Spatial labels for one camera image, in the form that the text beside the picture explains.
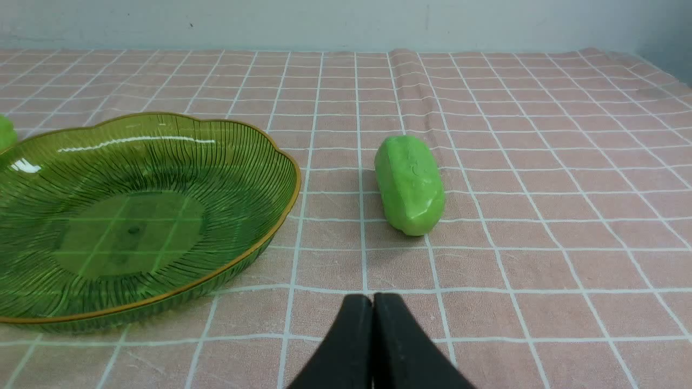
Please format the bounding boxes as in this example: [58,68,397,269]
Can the green glass plate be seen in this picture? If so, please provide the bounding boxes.
[2,112,302,333]

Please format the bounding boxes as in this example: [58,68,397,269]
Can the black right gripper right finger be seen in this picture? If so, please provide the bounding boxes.
[372,293,474,388]

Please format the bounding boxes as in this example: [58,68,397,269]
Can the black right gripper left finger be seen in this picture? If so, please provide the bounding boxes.
[288,294,373,388]

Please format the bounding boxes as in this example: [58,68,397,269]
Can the green bitter gourd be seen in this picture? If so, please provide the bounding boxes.
[374,135,445,237]
[0,115,19,152]

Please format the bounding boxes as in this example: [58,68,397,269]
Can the pink checkered tablecloth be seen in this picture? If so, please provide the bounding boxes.
[2,49,691,388]

